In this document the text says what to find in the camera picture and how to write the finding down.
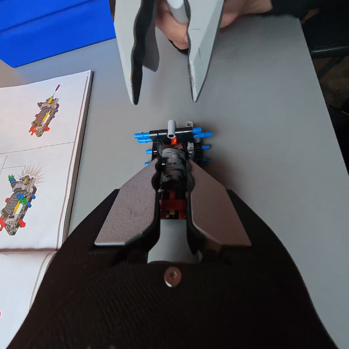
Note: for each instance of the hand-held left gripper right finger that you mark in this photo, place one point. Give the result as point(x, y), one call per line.
point(215, 215)

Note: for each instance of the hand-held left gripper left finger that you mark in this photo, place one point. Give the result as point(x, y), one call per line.
point(131, 212)

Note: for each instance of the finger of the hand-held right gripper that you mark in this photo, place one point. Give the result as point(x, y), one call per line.
point(124, 32)
point(203, 41)

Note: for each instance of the black lego technic model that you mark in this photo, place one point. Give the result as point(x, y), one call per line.
point(174, 166)

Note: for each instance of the lego instruction booklet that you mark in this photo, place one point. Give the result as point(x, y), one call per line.
point(41, 163)

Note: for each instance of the person's right hand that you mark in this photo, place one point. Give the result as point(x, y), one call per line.
point(245, 9)

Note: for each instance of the blue box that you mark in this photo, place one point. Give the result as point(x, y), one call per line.
point(54, 27)

